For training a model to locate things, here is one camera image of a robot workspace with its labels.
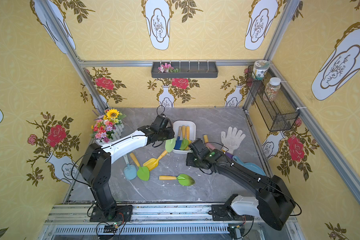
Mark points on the yellow scoop with yellow handle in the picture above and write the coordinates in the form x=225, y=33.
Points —
x=153, y=163

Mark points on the yellow square shovel yellow handle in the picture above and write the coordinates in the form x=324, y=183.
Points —
x=188, y=137

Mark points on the dark grey wall shelf tray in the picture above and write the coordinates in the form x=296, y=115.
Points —
x=188, y=69

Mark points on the left circuit board with wires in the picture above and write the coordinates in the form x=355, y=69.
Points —
x=108, y=228

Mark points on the white knitted work glove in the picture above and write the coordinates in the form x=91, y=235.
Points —
x=232, y=139

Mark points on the blue trowel wooden handle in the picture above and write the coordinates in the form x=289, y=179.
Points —
x=179, y=139

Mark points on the right circuit board with wires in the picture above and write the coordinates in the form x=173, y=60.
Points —
x=236, y=232

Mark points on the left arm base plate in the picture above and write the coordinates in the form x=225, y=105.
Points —
x=115, y=214

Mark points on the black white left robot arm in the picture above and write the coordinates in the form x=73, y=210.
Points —
x=95, y=167

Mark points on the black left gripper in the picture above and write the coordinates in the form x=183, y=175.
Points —
x=167, y=133

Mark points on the jar with patterned label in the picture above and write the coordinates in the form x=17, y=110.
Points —
x=260, y=68

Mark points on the green shovel yellow handle left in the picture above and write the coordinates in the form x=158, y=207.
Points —
x=143, y=172

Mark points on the circuit board with wires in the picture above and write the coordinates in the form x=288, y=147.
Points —
x=108, y=228
x=236, y=232

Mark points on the black wire mesh basket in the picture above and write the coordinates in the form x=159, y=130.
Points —
x=278, y=110

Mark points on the purple shovel pink handle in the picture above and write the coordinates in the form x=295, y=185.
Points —
x=212, y=147

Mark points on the clear jar with white lid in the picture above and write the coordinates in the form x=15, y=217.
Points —
x=272, y=88

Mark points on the green leaf shovel yellow handle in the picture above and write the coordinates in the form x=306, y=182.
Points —
x=184, y=140

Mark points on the small pink flowers on shelf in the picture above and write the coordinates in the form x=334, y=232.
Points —
x=167, y=68

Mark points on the white plastic storage box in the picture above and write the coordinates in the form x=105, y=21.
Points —
x=192, y=125

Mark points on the light green trowel wooden handle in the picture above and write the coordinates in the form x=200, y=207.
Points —
x=170, y=145

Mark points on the green shovel lying front centre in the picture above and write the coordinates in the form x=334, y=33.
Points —
x=183, y=179

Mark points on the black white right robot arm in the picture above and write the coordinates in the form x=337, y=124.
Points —
x=275, y=201

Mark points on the artificial flowers in white fence pot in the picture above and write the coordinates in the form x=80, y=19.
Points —
x=108, y=127

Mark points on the light blue shovel pale handle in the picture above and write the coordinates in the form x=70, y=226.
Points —
x=130, y=171

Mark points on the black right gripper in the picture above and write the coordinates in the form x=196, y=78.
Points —
x=193, y=149

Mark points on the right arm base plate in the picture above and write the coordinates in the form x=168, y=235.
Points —
x=224, y=213

